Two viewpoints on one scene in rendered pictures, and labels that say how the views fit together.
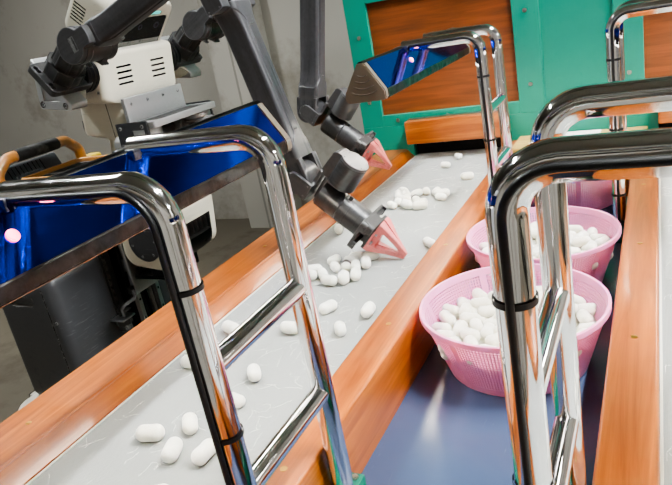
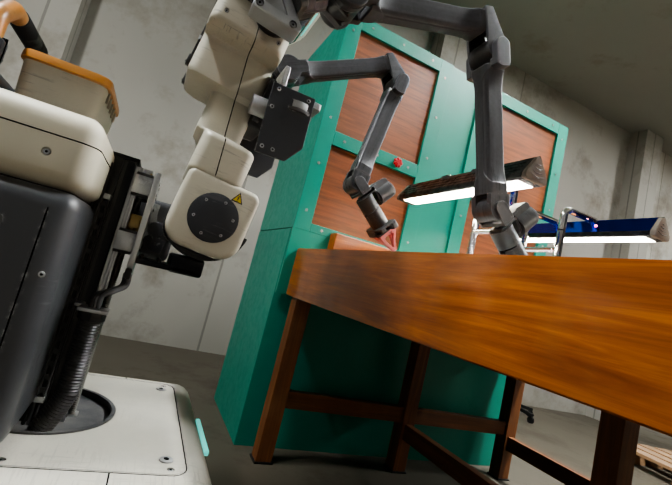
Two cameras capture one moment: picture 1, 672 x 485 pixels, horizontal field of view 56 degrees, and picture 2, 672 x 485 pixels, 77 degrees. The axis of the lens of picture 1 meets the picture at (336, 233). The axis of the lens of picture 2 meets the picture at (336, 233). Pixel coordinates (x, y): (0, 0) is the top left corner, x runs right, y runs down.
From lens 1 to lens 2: 1.47 m
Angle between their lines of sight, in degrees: 57
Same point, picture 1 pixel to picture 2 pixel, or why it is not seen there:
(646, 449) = not seen: outside the picture
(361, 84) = (537, 169)
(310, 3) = (389, 114)
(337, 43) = not seen: hidden behind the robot
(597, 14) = (445, 220)
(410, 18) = not seen: hidden behind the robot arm
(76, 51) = not seen: outside the picture
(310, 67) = (372, 153)
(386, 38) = (334, 173)
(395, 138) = (314, 243)
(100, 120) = (228, 67)
